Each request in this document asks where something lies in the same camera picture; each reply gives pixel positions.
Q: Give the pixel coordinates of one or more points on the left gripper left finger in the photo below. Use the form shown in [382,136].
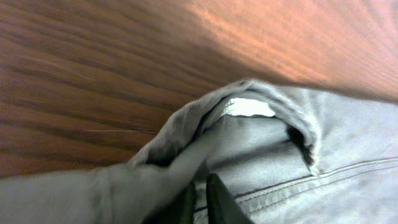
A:
[180,211]

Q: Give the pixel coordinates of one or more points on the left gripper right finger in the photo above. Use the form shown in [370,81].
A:
[222,208]

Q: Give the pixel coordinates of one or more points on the grey shorts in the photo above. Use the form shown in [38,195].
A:
[285,154]

